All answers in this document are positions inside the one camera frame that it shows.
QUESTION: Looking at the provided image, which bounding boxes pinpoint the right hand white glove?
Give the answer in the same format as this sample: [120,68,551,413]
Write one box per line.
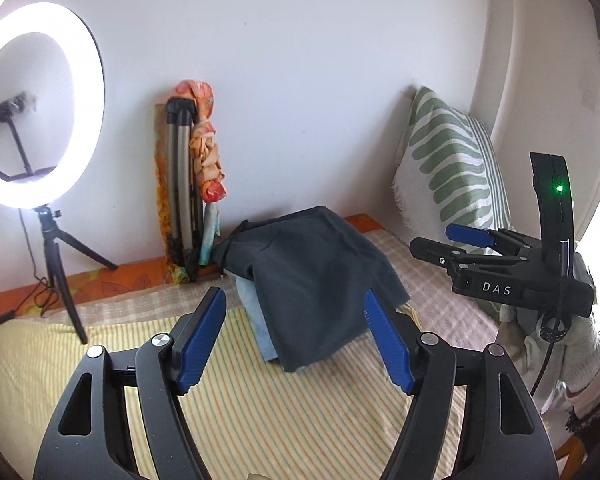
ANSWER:
[496,306,600,413]

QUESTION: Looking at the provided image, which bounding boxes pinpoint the orange patterned cloth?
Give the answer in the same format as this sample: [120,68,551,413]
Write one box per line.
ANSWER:
[154,79,226,284]

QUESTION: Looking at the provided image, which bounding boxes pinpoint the black phone holder gooseneck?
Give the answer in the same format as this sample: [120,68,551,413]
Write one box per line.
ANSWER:
[0,92,33,177]

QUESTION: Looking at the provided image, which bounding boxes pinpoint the black pants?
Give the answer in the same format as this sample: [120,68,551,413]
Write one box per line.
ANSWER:
[211,206,410,373]

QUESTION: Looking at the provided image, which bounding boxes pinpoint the pink checked bedsheet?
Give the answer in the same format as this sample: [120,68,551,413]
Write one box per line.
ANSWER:
[44,228,571,456]

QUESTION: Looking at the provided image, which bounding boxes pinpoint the black ring light cable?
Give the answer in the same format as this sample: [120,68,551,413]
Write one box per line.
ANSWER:
[0,206,62,328]

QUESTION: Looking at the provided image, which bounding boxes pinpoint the folded blue jeans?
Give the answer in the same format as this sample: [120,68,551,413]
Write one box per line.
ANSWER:
[234,275,278,362]

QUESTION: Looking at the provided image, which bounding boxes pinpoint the black mini tripod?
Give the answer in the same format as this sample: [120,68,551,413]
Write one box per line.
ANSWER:
[29,204,120,346]

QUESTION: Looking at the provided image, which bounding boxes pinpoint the white ring light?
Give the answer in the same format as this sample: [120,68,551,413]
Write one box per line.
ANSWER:
[0,2,106,209]

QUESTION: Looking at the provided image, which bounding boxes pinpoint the folded silver tripod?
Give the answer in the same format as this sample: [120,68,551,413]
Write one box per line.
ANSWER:
[166,98,204,282]

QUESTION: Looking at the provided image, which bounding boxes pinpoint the yellow striped towel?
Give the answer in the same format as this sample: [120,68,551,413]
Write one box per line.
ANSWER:
[0,309,411,479]

